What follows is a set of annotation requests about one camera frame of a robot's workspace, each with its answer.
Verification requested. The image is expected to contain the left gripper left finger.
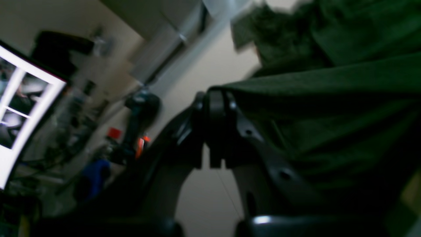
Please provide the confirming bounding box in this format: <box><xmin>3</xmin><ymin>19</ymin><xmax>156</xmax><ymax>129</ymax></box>
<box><xmin>31</xmin><ymin>92</ymin><xmax>205</xmax><ymax>237</ymax></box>

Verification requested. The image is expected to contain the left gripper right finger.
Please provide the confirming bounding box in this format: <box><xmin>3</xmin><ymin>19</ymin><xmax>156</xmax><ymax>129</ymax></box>
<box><xmin>207</xmin><ymin>90</ymin><xmax>388</xmax><ymax>237</ymax></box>

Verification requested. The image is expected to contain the dark green t-shirt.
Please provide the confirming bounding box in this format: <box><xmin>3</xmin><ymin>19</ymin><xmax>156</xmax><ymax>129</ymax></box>
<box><xmin>222</xmin><ymin>0</ymin><xmax>420</xmax><ymax>237</ymax></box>

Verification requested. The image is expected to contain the blue box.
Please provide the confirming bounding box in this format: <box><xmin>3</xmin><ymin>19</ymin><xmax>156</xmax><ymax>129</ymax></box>
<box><xmin>73</xmin><ymin>159</ymin><xmax>111</xmax><ymax>203</ymax></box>

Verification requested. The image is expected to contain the orange black utility knife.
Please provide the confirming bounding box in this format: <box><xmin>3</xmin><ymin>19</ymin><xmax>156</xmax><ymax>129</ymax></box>
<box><xmin>135</xmin><ymin>136</ymin><xmax>150</xmax><ymax>160</ymax></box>

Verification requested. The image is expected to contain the red square tag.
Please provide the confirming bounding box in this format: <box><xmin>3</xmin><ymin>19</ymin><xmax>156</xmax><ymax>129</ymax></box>
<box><xmin>107</xmin><ymin>127</ymin><xmax>122</xmax><ymax>140</ymax></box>

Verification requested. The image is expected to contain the teal black power drill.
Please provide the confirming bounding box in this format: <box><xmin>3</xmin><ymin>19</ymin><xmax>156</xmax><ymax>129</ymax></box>
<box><xmin>110</xmin><ymin>89</ymin><xmax>161</xmax><ymax>165</ymax></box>

